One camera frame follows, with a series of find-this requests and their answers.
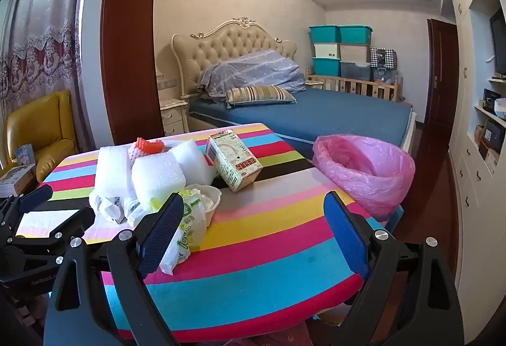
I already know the flat cardboard box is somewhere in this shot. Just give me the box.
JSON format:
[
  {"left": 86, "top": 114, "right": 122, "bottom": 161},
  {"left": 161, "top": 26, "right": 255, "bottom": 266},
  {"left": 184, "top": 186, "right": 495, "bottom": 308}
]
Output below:
[{"left": 0, "top": 163, "right": 37, "bottom": 197}]

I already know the pink lined trash bin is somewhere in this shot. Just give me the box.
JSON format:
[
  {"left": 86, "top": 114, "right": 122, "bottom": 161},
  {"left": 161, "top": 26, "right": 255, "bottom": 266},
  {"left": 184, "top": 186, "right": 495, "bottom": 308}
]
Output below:
[{"left": 312, "top": 134, "right": 417, "bottom": 220}]

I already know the white shoe box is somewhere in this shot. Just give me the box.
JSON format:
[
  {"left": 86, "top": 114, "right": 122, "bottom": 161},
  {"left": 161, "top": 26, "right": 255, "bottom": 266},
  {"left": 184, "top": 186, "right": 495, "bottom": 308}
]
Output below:
[{"left": 485, "top": 149, "right": 499, "bottom": 175}]

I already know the crumpled white paper cup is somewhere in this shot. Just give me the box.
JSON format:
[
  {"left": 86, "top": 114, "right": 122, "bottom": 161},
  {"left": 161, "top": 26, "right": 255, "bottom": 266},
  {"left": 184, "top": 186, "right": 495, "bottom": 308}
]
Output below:
[{"left": 186, "top": 184, "right": 223, "bottom": 228}]

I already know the black and white checkered bag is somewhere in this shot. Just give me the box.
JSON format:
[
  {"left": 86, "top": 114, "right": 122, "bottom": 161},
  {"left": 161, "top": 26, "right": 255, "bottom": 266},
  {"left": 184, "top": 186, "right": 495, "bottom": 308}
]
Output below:
[{"left": 369, "top": 47, "right": 397, "bottom": 70}]

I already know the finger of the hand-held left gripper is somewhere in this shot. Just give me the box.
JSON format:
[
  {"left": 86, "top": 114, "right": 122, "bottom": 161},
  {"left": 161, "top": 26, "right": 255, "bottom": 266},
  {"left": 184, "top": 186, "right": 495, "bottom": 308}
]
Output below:
[
  {"left": 0, "top": 185, "right": 54, "bottom": 230},
  {"left": 0, "top": 207, "right": 96, "bottom": 263}
]

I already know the yellow leather armchair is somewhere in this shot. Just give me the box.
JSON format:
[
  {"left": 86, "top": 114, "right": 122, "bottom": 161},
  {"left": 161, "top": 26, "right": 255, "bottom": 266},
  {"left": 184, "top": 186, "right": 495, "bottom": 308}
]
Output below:
[{"left": 3, "top": 90, "right": 80, "bottom": 182}]

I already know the black safe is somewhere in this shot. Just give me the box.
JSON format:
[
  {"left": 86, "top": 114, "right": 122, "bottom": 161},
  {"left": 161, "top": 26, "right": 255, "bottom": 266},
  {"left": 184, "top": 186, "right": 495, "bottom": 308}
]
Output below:
[{"left": 484, "top": 119, "right": 506, "bottom": 151}]

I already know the white storage box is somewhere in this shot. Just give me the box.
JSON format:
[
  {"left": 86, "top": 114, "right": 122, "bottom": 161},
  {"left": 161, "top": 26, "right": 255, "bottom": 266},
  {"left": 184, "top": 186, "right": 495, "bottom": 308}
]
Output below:
[{"left": 314, "top": 42, "right": 341, "bottom": 59}]

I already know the clear grey storage box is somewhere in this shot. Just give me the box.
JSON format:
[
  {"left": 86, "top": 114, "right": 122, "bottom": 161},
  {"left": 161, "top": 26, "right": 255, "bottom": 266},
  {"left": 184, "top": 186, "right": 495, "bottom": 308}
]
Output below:
[{"left": 340, "top": 61, "right": 372, "bottom": 82}]

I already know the teal storage box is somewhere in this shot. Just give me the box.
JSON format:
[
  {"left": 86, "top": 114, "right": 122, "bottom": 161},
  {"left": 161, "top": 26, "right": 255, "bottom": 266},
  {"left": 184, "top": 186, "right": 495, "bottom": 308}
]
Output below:
[
  {"left": 309, "top": 25, "right": 341, "bottom": 44},
  {"left": 339, "top": 25, "right": 373, "bottom": 45},
  {"left": 312, "top": 57, "right": 341, "bottom": 78}
]

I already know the white foam sheet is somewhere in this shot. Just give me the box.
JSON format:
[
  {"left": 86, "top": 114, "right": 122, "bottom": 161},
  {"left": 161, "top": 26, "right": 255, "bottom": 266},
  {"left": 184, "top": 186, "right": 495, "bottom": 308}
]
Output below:
[{"left": 94, "top": 146, "right": 135, "bottom": 200}]

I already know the striped pillow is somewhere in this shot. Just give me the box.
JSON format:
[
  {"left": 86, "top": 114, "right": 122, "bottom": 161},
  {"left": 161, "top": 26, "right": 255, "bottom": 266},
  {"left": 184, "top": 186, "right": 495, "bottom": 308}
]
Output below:
[{"left": 225, "top": 85, "right": 297, "bottom": 107}]

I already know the bed with blue sheet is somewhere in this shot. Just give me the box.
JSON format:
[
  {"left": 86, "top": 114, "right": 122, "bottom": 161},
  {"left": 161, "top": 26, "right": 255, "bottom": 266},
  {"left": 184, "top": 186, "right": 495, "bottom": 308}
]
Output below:
[{"left": 186, "top": 87, "right": 417, "bottom": 159}]

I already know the brown wooden door frame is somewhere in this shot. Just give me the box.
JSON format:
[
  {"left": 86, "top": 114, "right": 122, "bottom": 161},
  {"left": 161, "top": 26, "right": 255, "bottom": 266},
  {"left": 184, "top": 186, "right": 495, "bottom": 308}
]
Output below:
[{"left": 100, "top": 0, "right": 164, "bottom": 151}]

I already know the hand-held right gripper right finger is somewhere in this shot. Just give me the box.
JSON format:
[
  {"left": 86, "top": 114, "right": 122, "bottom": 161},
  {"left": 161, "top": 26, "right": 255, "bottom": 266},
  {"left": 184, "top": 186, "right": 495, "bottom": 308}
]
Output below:
[{"left": 323, "top": 191, "right": 464, "bottom": 346}]

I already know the thick white foam pad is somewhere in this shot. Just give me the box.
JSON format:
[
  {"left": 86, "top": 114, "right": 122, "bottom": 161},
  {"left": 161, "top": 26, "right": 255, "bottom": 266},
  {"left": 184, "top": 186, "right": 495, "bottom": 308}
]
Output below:
[{"left": 132, "top": 153, "right": 187, "bottom": 210}]

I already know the blue-grey duvet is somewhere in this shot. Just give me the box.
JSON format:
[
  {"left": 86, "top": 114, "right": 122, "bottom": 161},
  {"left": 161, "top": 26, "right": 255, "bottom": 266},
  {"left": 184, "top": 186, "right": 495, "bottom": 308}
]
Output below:
[{"left": 198, "top": 49, "right": 307, "bottom": 102}]

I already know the green tissue packet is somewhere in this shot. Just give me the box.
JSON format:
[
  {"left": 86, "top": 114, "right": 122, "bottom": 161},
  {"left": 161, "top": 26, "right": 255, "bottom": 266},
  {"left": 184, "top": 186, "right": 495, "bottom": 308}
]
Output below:
[{"left": 150, "top": 190, "right": 209, "bottom": 276}]

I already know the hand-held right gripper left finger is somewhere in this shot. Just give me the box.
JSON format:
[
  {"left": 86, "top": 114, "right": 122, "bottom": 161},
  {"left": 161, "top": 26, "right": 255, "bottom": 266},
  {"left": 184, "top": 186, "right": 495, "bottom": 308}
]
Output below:
[{"left": 43, "top": 193, "right": 186, "bottom": 346}]

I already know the white built-in wardrobe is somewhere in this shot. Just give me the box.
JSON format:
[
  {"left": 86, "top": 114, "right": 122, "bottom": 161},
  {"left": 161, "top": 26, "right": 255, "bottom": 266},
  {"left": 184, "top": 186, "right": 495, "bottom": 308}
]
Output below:
[{"left": 447, "top": 0, "right": 506, "bottom": 291}]

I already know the wooden crib rail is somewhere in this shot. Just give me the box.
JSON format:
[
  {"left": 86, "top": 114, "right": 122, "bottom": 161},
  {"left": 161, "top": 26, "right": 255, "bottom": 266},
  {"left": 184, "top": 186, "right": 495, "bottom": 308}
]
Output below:
[{"left": 305, "top": 67, "right": 404, "bottom": 102}]

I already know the striped colourful tablecloth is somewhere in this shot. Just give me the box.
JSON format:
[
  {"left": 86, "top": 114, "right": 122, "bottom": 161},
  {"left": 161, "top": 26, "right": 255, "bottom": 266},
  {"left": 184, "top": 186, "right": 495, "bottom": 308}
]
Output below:
[{"left": 37, "top": 122, "right": 404, "bottom": 335}]

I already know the beige tufted headboard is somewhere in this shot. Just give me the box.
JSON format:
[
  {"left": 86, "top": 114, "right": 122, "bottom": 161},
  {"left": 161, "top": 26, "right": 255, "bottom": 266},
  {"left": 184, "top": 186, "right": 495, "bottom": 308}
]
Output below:
[{"left": 171, "top": 16, "right": 298, "bottom": 99}]

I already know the black television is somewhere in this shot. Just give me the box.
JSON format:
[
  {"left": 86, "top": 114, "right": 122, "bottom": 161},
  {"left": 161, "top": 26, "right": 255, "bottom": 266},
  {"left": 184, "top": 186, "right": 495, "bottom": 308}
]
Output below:
[{"left": 489, "top": 8, "right": 506, "bottom": 77}]

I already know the black shelf box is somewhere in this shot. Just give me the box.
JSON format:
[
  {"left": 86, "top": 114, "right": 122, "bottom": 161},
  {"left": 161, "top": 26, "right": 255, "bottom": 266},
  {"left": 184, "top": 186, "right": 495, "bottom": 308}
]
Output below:
[{"left": 482, "top": 89, "right": 501, "bottom": 112}]

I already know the small blue box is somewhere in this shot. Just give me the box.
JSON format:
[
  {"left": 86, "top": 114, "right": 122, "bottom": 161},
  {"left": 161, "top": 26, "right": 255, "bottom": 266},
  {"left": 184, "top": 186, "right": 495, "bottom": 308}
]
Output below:
[{"left": 16, "top": 144, "right": 37, "bottom": 165}]

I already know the white foam block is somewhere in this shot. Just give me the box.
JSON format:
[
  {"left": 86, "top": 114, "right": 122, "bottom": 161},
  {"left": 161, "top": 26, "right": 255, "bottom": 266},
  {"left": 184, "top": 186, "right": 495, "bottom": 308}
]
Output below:
[{"left": 164, "top": 138, "right": 212, "bottom": 175}]

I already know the beige storage box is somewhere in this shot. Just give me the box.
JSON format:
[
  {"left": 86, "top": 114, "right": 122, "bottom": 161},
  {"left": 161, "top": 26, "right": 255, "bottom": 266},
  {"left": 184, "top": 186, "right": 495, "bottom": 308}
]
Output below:
[{"left": 339, "top": 43, "right": 371, "bottom": 63}]

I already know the dark blue bag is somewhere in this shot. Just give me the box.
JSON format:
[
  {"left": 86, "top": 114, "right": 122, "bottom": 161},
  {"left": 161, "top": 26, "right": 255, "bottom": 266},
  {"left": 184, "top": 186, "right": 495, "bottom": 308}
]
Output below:
[{"left": 372, "top": 67, "right": 398, "bottom": 83}]

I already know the beige red carton box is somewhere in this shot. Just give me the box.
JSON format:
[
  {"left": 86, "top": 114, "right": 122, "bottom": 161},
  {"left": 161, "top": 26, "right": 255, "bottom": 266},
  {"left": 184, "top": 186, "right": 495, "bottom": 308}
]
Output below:
[{"left": 205, "top": 133, "right": 264, "bottom": 193}]

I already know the white plastic bag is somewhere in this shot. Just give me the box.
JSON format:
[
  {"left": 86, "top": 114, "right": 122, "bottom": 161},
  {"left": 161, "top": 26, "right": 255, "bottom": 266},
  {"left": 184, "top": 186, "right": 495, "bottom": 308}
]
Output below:
[{"left": 89, "top": 188, "right": 145, "bottom": 227}]

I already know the brown wooden door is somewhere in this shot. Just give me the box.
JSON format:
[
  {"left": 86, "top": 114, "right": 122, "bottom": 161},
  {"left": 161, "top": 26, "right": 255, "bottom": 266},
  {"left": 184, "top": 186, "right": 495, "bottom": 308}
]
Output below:
[{"left": 426, "top": 19, "right": 459, "bottom": 129}]

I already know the patterned lace curtain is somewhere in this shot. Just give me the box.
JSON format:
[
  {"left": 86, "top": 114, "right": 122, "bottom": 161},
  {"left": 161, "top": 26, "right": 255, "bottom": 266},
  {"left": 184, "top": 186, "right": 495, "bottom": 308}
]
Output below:
[{"left": 0, "top": 0, "right": 85, "bottom": 109}]

